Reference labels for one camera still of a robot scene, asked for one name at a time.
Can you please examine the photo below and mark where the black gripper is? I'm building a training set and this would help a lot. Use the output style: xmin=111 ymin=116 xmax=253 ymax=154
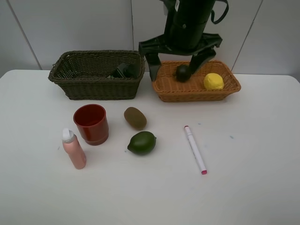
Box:
xmin=138 ymin=0 xmax=222 ymax=82

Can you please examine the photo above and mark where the dark mangosteen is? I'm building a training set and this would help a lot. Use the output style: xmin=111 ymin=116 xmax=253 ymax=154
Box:
xmin=175 ymin=64 xmax=192 ymax=83

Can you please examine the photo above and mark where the yellow lemon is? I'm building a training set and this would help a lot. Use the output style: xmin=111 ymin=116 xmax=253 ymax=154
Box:
xmin=203 ymin=73 xmax=224 ymax=90

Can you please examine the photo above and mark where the dark green square bottle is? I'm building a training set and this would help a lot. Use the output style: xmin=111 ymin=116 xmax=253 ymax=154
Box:
xmin=107 ymin=63 xmax=139 ymax=78

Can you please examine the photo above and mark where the green lime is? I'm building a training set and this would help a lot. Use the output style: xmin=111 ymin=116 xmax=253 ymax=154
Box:
xmin=127 ymin=131 xmax=157 ymax=156

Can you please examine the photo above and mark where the white pink-capped marker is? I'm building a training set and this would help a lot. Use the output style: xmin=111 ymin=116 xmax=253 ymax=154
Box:
xmin=184 ymin=126 xmax=207 ymax=175

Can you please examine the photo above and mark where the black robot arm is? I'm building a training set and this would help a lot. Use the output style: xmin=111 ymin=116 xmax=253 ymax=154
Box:
xmin=138 ymin=0 xmax=229 ymax=81

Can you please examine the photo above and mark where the orange wicker basket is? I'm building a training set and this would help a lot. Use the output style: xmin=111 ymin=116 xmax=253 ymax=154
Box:
xmin=152 ymin=60 xmax=241 ymax=102

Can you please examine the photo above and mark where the brown kiwi fruit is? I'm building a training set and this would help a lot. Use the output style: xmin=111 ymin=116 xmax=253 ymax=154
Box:
xmin=124 ymin=107 xmax=147 ymax=130

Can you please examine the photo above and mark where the dark green wicker basket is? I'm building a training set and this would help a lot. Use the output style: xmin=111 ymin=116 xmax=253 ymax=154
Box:
xmin=48 ymin=50 xmax=145 ymax=100

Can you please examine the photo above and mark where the red plastic cup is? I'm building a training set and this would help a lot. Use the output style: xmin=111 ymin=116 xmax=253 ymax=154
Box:
xmin=73 ymin=104 xmax=109 ymax=146

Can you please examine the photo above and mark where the pink spray bottle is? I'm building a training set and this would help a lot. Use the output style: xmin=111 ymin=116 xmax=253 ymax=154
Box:
xmin=62 ymin=128 xmax=86 ymax=170

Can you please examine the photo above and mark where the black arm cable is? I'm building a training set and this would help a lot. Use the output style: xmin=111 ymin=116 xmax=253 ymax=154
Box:
xmin=210 ymin=0 xmax=229 ymax=24

